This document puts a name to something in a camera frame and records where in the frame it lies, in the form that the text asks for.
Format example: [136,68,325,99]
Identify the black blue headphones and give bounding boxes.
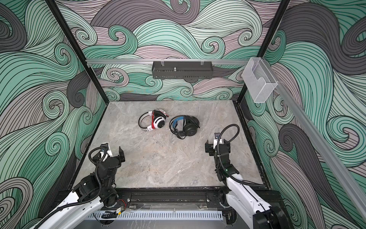
[169,115,200,140]

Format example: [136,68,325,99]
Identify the white headphones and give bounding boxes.
[138,109,169,131]

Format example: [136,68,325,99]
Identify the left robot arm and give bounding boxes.
[33,143,125,229]

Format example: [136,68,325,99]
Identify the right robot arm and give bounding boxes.
[205,124,290,229]

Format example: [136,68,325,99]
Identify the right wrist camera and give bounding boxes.
[213,133,221,150]

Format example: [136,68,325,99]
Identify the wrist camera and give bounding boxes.
[100,143,113,161]
[213,133,221,150]

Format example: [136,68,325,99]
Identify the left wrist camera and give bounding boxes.
[100,143,113,161]

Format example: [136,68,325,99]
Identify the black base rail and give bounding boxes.
[54,187,284,208]

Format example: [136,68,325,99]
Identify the white slotted cable duct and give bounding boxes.
[85,210,224,221]

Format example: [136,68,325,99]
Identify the clear plastic wall bin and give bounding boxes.
[242,57,278,104]

